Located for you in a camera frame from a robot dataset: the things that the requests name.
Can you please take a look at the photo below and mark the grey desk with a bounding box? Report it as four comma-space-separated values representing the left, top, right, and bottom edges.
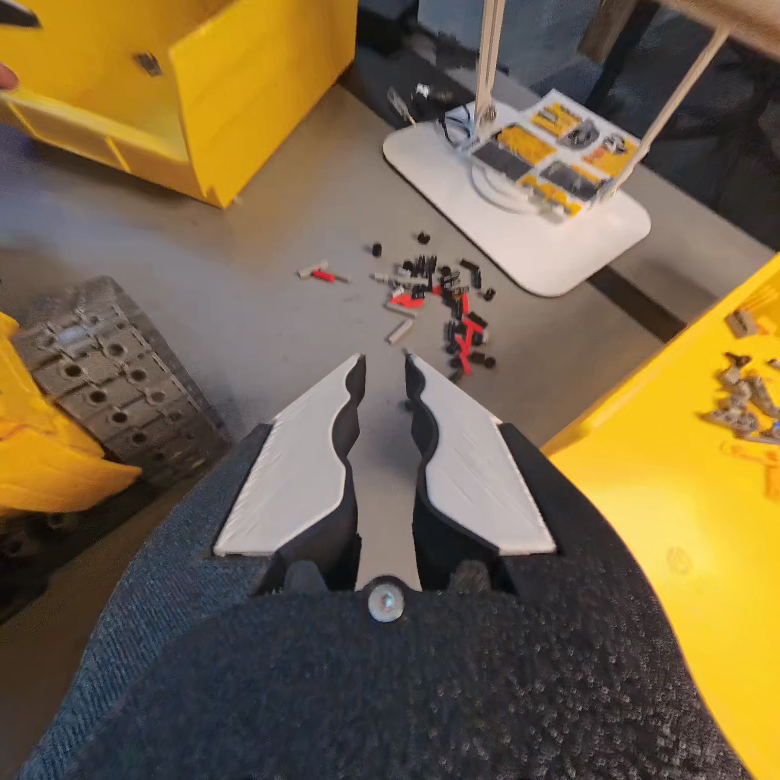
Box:
0, 43, 780, 780

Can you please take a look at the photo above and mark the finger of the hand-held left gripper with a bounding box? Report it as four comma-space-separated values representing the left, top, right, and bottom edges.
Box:
0, 0, 42, 30

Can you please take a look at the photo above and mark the white monitor stand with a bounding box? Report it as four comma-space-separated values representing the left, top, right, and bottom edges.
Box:
383, 0, 732, 297

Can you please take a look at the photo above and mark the pile of small building pieces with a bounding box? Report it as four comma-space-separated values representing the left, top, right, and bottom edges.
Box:
297, 230, 497, 381

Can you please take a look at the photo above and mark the heap of grey blue pieces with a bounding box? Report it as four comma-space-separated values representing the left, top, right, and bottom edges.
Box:
701, 308, 780, 482

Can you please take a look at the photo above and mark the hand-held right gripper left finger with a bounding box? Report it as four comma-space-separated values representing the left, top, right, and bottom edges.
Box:
213, 353, 368, 595

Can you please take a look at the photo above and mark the yellow building-block toy vehicle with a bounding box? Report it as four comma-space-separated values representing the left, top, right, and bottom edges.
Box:
0, 311, 159, 616

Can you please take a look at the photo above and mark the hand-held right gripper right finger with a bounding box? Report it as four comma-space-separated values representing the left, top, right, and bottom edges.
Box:
404, 353, 558, 593

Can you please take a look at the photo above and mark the grey toy track belt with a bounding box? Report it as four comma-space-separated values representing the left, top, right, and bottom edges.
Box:
12, 276, 231, 485

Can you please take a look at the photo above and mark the yellow black sticker sheet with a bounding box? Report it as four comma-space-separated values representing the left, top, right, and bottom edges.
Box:
472, 88, 641, 220

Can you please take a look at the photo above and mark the yellow plastic storage bin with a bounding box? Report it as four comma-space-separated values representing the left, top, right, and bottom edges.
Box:
541, 253, 780, 780
0, 0, 359, 209

